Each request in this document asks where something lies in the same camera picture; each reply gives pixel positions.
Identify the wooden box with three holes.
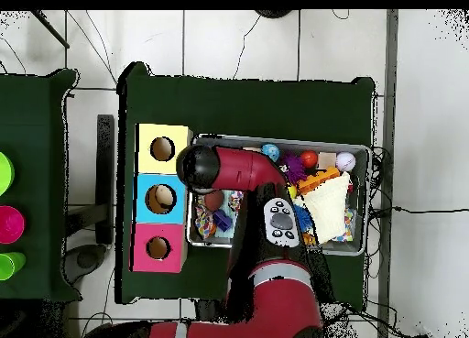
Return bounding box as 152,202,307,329
129,123,194,274

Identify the shallow silver mesh bin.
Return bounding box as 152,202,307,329
185,133,373,256

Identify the brown toy football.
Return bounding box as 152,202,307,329
202,190,225,213

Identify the blue white patterned ball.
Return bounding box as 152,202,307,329
260,144,280,163

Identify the purple spiky ball with eyes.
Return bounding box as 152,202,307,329
279,152,308,185

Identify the dark green table cloth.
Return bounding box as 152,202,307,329
115,61,376,311

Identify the red orange ball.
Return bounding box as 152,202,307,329
300,149,319,169

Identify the orange toy building brick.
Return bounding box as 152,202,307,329
297,166,341,196

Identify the plain wooden block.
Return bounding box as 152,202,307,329
317,151,337,169

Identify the cream knitted cloth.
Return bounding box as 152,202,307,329
301,171,352,245

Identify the white baseball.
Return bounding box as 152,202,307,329
335,151,357,173

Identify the black upright panel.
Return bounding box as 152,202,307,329
95,114,115,245

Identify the dark green side table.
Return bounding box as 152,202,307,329
0,68,83,304

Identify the pink plastic cup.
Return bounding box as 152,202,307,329
0,204,26,245

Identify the lime green plastic cup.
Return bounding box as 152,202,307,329
0,151,16,197
0,251,27,281

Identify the black slanted rod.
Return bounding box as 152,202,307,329
30,9,71,49

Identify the black floor power cable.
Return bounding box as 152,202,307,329
369,204,469,215

